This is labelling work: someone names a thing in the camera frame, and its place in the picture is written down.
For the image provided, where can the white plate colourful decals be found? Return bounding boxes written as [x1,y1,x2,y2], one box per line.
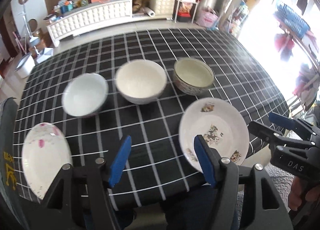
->
[178,98,249,171]

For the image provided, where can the white bowl bluish tint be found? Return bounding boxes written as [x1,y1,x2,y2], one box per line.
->
[61,73,109,117]

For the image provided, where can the white cream bowl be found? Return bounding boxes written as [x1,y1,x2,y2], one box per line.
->
[115,59,168,105]

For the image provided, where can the pink floral white plate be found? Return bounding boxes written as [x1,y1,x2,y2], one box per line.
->
[22,123,73,200]

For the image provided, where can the patterned bowl dark rim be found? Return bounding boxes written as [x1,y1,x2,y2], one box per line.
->
[172,58,215,95]

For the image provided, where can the person's right hand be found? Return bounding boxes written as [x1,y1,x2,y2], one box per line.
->
[288,177,320,211]

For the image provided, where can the black white checkered tablecloth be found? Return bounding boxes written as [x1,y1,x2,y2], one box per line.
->
[13,29,289,208]

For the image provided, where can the blue plastic basket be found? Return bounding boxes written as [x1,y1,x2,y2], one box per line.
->
[274,3,310,39]

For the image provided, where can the pink plastic bag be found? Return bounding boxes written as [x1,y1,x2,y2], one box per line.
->
[196,9,218,28]

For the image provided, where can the grey sofa cover with crown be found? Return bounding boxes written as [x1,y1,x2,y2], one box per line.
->
[1,97,29,229]

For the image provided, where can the white dustpan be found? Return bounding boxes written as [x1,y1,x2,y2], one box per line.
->
[35,47,54,64]

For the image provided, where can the white mop bucket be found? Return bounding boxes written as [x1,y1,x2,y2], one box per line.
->
[15,53,35,79]

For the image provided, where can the white tufted TV cabinet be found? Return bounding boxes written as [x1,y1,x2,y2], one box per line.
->
[47,0,175,47]

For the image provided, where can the white mop stand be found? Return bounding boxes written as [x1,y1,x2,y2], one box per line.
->
[20,0,41,56]

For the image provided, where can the paper towel roll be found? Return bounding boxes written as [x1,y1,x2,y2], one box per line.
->
[143,7,156,17]

